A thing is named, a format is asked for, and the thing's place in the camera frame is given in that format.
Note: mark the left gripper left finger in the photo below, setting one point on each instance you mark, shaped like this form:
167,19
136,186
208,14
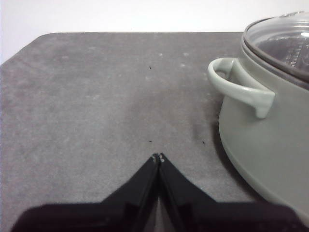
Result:
116,212

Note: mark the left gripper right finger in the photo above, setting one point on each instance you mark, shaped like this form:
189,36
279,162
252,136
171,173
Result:
193,212

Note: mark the glass lid with green knob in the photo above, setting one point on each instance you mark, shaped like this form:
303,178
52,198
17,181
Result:
285,41

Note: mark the pale green electric steamer pot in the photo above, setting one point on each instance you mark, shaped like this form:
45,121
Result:
265,145

